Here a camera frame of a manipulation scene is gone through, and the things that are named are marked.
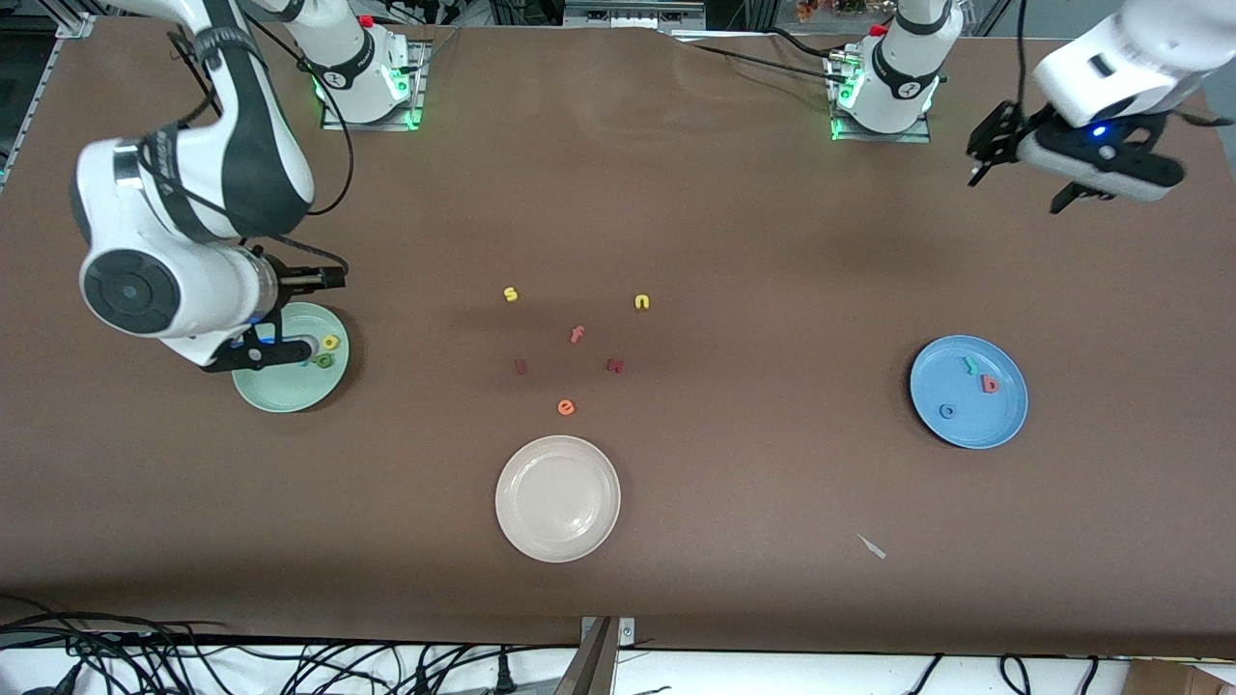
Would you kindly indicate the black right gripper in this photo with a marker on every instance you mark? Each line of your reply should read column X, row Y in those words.
column 281, row 290

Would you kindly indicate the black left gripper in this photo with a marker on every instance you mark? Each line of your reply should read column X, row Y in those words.
column 1001, row 135

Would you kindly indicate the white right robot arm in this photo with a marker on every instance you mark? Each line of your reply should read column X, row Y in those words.
column 183, row 280

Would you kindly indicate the light green plate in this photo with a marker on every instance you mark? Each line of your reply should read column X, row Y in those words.
column 285, row 391

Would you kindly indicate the blue plate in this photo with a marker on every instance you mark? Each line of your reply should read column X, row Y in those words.
column 985, row 425

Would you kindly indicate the cream white plate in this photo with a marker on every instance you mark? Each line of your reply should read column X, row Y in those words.
column 557, row 499

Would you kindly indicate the white paper scrap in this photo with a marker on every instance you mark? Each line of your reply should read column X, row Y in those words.
column 872, row 547

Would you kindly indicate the black power plug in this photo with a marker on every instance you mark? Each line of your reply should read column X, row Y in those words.
column 503, row 676

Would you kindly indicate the brown cardboard box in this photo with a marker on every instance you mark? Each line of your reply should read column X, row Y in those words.
column 1178, row 679

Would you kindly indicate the aluminium table edge rail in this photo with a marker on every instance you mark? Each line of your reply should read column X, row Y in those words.
column 75, row 25

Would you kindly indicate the grey metal rail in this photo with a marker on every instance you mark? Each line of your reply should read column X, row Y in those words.
column 632, row 12

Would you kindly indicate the metal table clamp bracket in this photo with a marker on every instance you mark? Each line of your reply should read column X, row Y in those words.
column 594, row 661

